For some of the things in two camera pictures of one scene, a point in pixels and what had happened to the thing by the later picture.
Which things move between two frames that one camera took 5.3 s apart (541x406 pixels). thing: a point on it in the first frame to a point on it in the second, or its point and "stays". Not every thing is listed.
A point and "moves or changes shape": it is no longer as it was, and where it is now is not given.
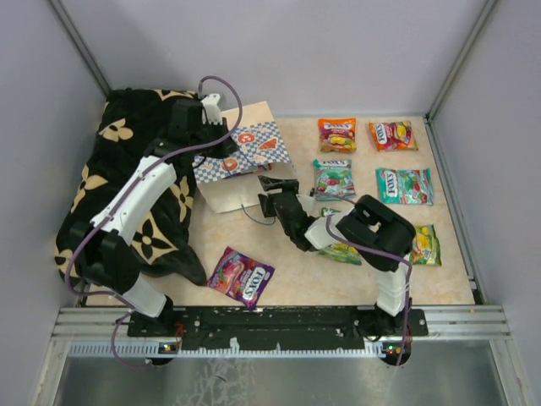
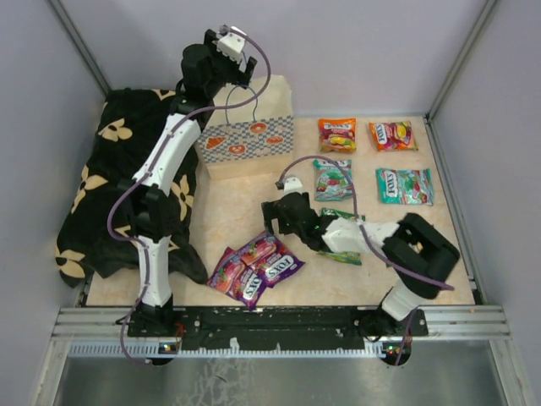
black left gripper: [226, 148] to [237, 76]
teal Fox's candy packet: [406, 186] stays
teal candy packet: [333, 179] stays
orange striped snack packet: [338, 134] stays
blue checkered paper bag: [231, 182] moves or changes shape
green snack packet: [340, 250] stays
